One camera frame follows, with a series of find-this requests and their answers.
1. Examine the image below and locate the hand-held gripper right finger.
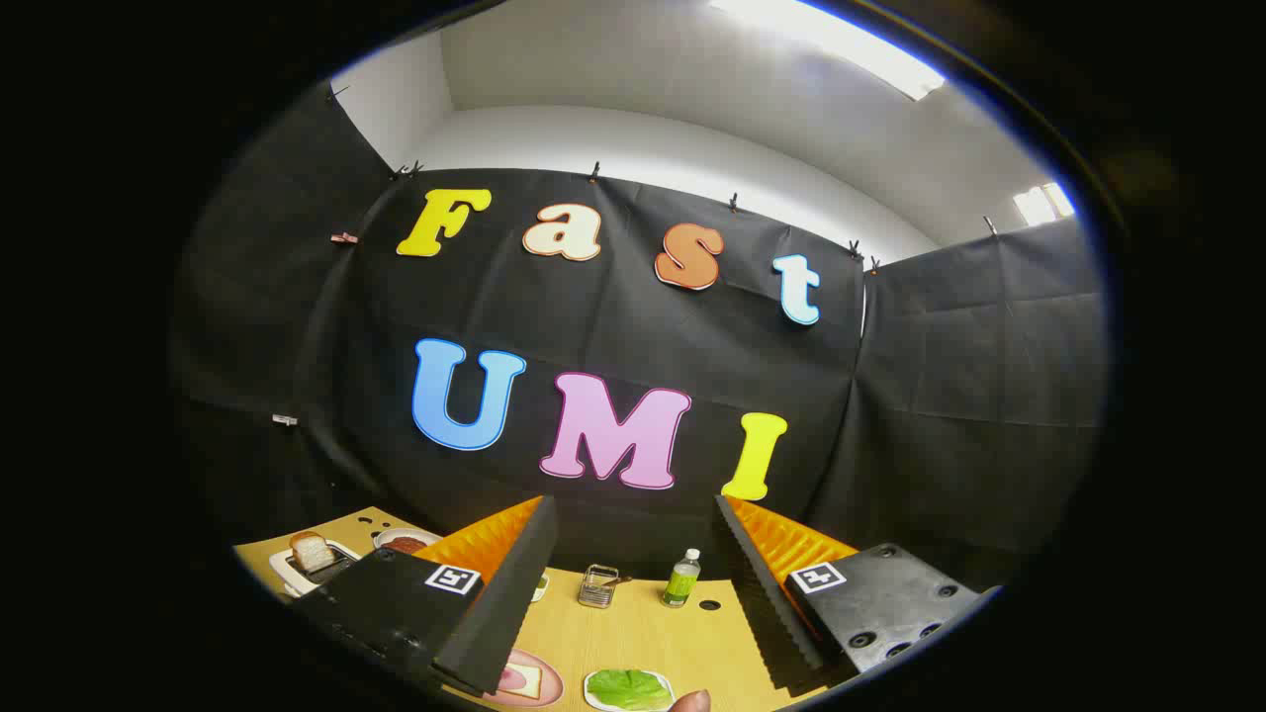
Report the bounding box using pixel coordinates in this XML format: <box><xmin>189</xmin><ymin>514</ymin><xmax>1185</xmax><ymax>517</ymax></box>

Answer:
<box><xmin>714</xmin><ymin>494</ymin><xmax>1000</xmax><ymax>693</ymax></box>

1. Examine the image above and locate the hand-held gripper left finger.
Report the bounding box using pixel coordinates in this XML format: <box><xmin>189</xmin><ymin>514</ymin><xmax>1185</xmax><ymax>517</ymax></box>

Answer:
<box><xmin>297</xmin><ymin>494</ymin><xmax>560</xmax><ymax>698</ymax></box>

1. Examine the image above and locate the green lettuce leaf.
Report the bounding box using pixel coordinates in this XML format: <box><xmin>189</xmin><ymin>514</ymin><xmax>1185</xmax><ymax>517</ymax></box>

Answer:
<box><xmin>588</xmin><ymin>669</ymin><xmax>672</xmax><ymax>710</ymax></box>

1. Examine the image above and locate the toasted white bread slice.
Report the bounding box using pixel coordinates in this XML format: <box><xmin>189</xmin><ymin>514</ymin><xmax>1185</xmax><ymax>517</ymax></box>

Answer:
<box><xmin>290</xmin><ymin>531</ymin><xmax>337</xmax><ymax>575</ymax></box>

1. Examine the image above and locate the green drink bottle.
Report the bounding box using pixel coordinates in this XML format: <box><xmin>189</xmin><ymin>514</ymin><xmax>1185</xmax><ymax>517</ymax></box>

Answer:
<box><xmin>662</xmin><ymin>549</ymin><xmax>702</xmax><ymax>608</ymax></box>

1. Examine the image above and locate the pink round plate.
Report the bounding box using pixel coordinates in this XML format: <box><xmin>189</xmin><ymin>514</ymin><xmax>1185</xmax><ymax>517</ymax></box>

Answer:
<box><xmin>483</xmin><ymin>648</ymin><xmax>565</xmax><ymax>709</ymax></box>

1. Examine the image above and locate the white flat plate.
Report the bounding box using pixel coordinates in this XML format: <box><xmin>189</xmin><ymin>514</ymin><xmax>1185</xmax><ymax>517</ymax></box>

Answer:
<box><xmin>583</xmin><ymin>668</ymin><xmax>678</xmax><ymax>712</ymax></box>

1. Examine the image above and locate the grey round plate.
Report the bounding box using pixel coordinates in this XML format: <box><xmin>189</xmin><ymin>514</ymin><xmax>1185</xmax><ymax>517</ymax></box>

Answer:
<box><xmin>373</xmin><ymin>527</ymin><xmax>443</xmax><ymax>555</ymax></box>

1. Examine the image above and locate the white toaster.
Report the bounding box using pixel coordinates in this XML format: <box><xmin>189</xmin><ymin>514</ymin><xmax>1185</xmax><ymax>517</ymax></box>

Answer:
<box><xmin>269</xmin><ymin>539</ymin><xmax>362</xmax><ymax>599</ymax></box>

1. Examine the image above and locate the bright window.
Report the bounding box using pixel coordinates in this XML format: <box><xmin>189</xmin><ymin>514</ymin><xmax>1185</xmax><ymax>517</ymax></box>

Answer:
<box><xmin>1011</xmin><ymin>182</ymin><xmax>1076</xmax><ymax>228</ymax></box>

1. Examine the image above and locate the metal wire basket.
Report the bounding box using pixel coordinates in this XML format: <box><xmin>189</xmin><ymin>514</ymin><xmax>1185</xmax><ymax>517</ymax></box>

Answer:
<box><xmin>578</xmin><ymin>564</ymin><xmax>621</xmax><ymax>609</ymax></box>

